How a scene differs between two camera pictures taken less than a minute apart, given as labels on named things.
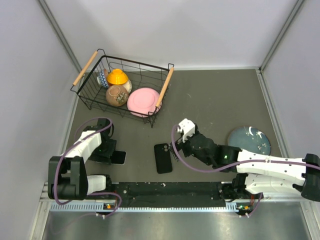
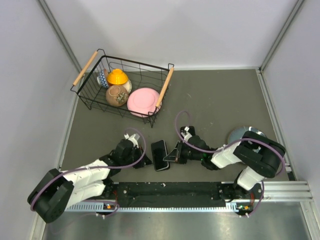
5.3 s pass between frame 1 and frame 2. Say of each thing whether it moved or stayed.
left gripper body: moved
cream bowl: stayed
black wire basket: stayed
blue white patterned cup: stayed
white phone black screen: moved
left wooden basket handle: stayed
